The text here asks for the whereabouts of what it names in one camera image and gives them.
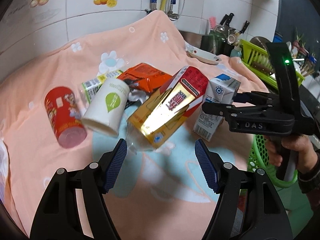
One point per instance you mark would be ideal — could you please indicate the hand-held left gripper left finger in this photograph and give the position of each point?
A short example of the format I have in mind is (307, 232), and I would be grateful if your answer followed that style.
(116, 166)

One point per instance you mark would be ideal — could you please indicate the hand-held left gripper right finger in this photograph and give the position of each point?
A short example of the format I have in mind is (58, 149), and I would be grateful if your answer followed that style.
(206, 170)

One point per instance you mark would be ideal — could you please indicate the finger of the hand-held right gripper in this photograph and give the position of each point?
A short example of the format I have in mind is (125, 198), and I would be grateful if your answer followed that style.
(215, 108)
(243, 98)

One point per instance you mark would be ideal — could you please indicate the blue white milk carton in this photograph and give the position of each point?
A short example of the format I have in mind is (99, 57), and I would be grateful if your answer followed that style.
(215, 90)

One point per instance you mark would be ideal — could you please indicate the red and gold box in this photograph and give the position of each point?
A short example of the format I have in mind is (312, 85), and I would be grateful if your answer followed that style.
(170, 105)

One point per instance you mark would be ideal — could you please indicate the green plastic basket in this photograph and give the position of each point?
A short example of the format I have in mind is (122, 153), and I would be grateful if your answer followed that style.
(260, 155)

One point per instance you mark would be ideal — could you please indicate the white lidded paper cup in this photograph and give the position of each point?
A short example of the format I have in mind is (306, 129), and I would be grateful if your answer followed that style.
(107, 105)

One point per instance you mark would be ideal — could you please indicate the red cylindrical can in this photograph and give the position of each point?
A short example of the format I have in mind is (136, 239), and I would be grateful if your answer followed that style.
(62, 115)

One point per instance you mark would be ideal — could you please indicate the orange foil packet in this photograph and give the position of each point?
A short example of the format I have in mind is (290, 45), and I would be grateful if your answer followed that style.
(142, 77)

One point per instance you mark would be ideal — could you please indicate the green yellow small carton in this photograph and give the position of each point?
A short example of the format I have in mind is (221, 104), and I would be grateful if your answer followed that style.
(91, 85)

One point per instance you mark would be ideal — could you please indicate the person's right forearm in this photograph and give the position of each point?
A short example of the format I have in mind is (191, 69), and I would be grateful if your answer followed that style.
(311, 180)

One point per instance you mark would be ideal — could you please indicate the person's right hand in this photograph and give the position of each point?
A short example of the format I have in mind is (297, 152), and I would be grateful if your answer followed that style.
(303, 155)

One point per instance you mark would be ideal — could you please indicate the clear plastic cup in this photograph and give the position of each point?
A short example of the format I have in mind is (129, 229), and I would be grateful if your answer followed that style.
(133, 146)

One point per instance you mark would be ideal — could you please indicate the green plastic dish rack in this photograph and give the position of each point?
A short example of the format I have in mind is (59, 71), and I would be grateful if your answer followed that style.
(250, 52)

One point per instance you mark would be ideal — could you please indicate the light blue bottle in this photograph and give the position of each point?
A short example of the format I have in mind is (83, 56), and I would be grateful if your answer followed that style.
(235, 52)

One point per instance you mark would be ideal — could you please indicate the bunch of green onions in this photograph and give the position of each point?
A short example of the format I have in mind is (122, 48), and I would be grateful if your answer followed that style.
(303, 52)

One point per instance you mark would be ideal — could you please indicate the white patterned plate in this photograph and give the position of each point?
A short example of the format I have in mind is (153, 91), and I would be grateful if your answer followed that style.
(202, 56)

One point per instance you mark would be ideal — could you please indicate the black utensil holder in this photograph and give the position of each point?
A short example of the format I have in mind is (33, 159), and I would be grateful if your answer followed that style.
(220, 46)

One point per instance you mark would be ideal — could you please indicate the round metal lid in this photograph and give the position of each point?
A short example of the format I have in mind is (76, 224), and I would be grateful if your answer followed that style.
(260, 42)

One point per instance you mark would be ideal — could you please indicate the metal spoon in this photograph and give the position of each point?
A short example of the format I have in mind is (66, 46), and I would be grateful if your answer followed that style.
(231, 38)

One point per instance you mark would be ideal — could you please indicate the metal ladle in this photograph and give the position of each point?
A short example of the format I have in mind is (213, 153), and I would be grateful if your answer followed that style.
(219, 28)

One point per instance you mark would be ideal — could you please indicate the pink brush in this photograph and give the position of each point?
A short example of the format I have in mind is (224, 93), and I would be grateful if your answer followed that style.
(212, 23)

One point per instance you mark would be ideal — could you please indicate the pale cloth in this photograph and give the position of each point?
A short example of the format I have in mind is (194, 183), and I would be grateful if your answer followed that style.
(3, 170)

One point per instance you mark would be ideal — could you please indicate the peach flower print blanket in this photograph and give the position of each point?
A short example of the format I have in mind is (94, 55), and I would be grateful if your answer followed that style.
(37, 67)

